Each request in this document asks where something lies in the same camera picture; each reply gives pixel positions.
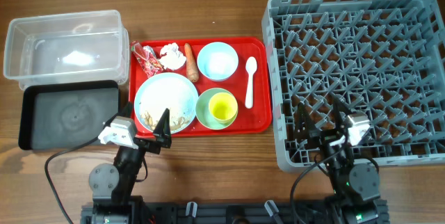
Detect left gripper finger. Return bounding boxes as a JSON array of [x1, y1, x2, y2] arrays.
[[116, 102, 134, 118], [153, 109, 171, 138]]

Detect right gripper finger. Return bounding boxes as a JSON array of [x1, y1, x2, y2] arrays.
[[296, 103, 318, 136], [332, 95, 353, 130]]

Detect peanut food scraps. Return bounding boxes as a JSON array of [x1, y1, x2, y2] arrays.
[[142, 110, 191, 131]]

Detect light blue plate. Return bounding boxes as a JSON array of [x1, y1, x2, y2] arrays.
[[133, 72, 198, 134]]

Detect green small bowl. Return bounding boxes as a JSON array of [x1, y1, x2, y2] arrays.
[[195, 88, 238, 130]]

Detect red candy wrapper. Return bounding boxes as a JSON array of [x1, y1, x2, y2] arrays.
[[131, 41, 164, 78]]

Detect orange carrot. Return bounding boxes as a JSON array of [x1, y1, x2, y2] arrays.
[[184, 43, 199, 83]]

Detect yellow cup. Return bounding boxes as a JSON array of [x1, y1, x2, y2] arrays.
[[209, 92, 238, 124]]

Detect white tissue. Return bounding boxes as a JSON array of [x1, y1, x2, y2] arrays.
[[159, 42, 186, 70]]

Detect white plastic spoon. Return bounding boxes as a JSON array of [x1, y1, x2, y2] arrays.
[[245, 56, 257, 109]]

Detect light blue bowl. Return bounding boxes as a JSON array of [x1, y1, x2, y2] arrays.
[[197, 42, 239, 81]]

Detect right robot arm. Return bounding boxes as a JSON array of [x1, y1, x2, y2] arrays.
[[290, 97, 380, 223]]

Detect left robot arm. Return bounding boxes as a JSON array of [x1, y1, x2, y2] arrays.
[[81, 102, 172, 224]]

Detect grey dishwasher rack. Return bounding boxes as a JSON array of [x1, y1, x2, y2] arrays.
[[261, 0, 444, 173]]

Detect red serving tray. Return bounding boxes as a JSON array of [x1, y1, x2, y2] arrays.
[[141, 37, 272, 137]]

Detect clear plastic bin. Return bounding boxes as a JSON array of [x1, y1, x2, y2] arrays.
[[3, 10, 130, 90]]

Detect black plastic tray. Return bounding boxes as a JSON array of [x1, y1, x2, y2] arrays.
[[18, 80, 120, 150]]

